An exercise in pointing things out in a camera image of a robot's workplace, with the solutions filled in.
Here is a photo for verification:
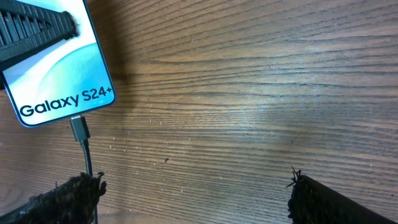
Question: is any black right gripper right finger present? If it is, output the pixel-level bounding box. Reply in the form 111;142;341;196
287;170;397;224

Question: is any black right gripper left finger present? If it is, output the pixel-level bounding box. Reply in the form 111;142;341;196
1;172;107;224

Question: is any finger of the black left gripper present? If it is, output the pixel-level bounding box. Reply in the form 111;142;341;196
1;6;78;71

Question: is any black USB charging cable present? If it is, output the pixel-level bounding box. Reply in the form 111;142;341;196
68;114;100;224

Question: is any blue-screen Samsung smartphone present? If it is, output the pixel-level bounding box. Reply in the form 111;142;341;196
1;0;116;128

